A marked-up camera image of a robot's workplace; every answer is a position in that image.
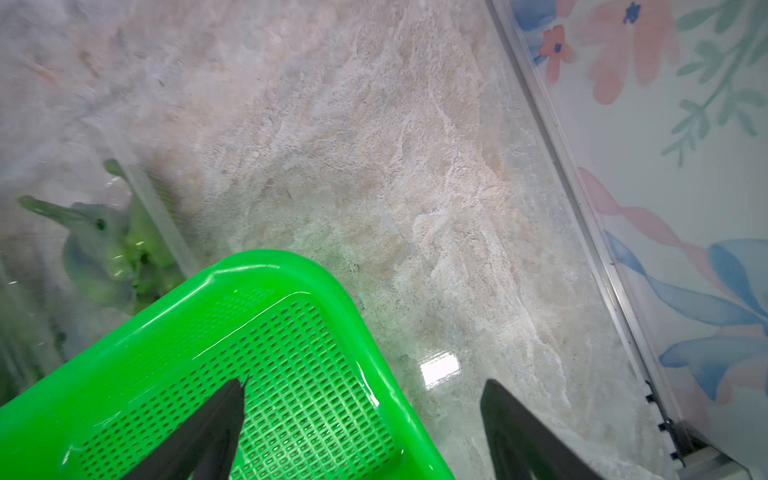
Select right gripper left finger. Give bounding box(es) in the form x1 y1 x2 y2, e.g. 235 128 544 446
124 379 247 479

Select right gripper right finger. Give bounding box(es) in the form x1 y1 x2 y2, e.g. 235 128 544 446
480 379 601 480

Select right clear pepper container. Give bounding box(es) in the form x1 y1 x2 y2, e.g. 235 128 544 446
1 117 199 402

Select bright green plastic basket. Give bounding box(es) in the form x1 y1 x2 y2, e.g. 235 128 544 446
1 250 452 479

